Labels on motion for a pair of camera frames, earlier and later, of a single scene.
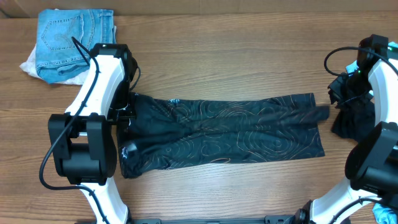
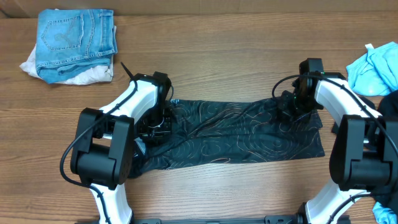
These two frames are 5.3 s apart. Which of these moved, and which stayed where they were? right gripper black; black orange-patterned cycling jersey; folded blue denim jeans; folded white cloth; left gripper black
Moved: right gripper black; left gripper black
Stayed: black orange-patterned cycling jersey; folded white cloth; folded blue denim jeans
